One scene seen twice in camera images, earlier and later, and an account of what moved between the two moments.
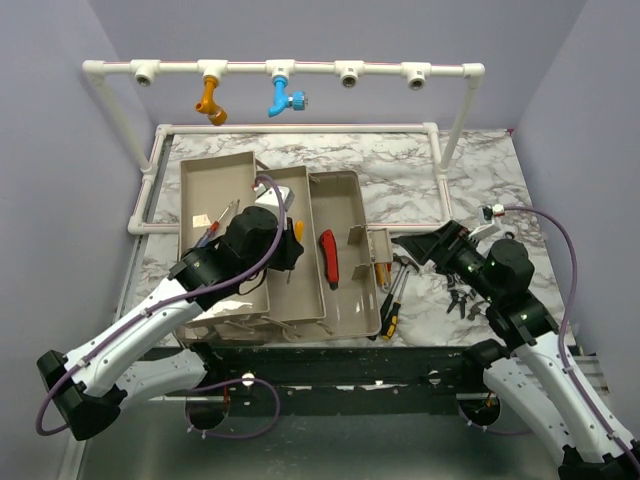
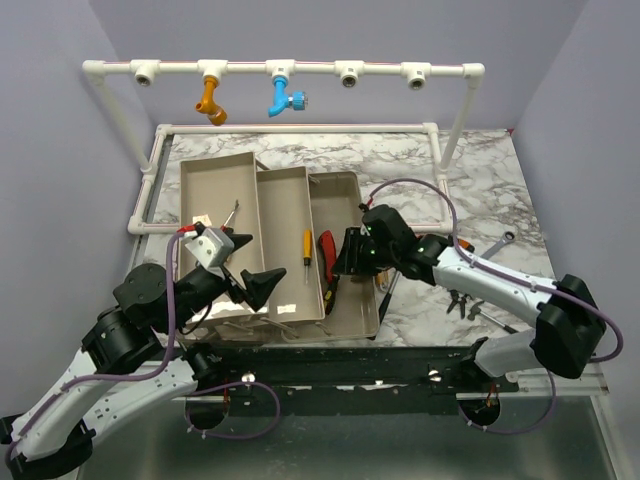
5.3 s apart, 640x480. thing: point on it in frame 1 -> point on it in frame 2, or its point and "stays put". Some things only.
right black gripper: [440, 247] -> [350, 262]
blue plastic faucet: [298, 100] stays put
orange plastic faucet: [216, 114] stays put
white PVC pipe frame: [348, 74] stays put
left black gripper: [291, 249] -> [260, 286]
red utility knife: [332, 258] stays put
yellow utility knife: [299, 233] -> [307, 251]
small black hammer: [474, 310] stays put
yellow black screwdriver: [392, 319] -> [329, 297]
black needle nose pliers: [456, 299] stays put
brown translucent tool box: [329, 292] stays put
